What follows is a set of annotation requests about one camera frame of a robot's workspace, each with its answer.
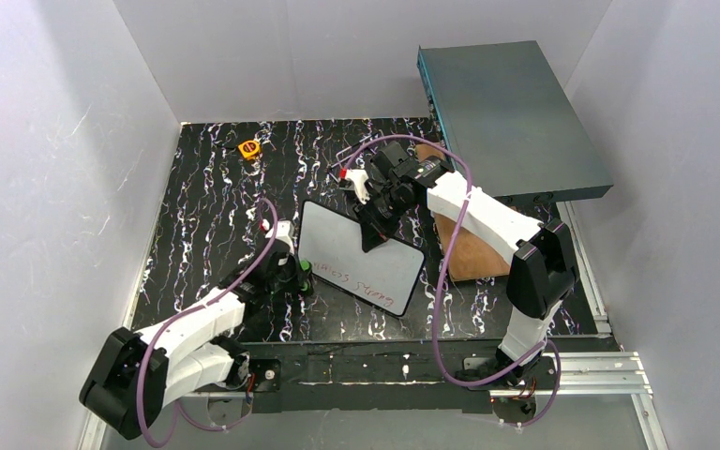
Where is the orange tape measure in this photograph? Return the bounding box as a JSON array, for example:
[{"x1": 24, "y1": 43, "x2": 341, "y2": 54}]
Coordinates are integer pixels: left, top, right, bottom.
[{"x1": 237, "y1": 140, "x2": 262, "y2": 160}]

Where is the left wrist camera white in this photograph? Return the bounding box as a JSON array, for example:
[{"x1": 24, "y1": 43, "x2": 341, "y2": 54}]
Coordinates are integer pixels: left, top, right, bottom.
[{"x1": 262, "y1": 219, "x2": 295, "y2": 254}]

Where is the brown wooden board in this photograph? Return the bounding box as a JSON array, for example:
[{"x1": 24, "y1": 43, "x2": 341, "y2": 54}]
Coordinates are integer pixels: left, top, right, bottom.
[{"x1": 414, "y1": 143, "x2": 510, "y2": 282}]

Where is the grey metal network switch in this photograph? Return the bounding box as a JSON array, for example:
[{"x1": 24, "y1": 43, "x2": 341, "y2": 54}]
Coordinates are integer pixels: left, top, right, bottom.
[{"x1": 417, "y1": 40, "x2": 613, "y2": 206}]

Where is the metal wire whiteboard stand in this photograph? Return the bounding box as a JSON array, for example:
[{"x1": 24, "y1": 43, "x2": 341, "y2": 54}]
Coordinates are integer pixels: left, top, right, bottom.
[{"x1": 330, "y1": 133, "x2": 382, "y2": 168}]

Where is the purple cable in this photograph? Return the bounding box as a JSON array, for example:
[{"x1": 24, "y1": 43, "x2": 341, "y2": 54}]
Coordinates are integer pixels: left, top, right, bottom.
[
  {"x1": 338, "y1": 133, "x2": 563, "y2": 429},
  {"x1": 135, "y1": 197, "x2": 280, "y2": 450}
]

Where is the small white whiteboard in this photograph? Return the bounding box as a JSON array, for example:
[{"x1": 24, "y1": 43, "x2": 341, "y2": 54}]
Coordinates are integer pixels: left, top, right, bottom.
[{"x1": 298, "y1": 200, "x2": 426, "y2": 317}]

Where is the aluminium frame rail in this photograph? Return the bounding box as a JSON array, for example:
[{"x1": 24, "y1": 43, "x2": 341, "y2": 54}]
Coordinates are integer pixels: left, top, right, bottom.
[{"x1": 77, "y1": 204, "x2": 668, "y2": 450}]

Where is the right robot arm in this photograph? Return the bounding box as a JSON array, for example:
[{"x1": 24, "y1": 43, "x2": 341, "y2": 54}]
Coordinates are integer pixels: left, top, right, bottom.
[{"x1": 338, "y1": 134, "x2": 579, "y2": 388}]

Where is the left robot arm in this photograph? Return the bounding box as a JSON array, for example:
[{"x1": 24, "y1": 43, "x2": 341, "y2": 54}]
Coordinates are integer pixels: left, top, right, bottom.
[{"x1": 79, "y1": 238, "x2": 313, "y2": 440}]

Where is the green bone-shaped eraser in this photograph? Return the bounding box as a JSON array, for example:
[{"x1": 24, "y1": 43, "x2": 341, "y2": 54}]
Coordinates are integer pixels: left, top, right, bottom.
[{"x1": 298, "y1": 259, "x2": 314, "y2": 296}]

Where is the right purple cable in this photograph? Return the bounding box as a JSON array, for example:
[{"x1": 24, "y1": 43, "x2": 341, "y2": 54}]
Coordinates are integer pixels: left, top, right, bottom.
[{"x1": 338, "y1": 133, "x2": 563, "y2": 429}]

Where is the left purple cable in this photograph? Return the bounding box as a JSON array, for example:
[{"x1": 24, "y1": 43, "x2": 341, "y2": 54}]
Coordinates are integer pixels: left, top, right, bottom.
[{"x1": 135, "y1": 197, "x2": 280, "y2": 450}]

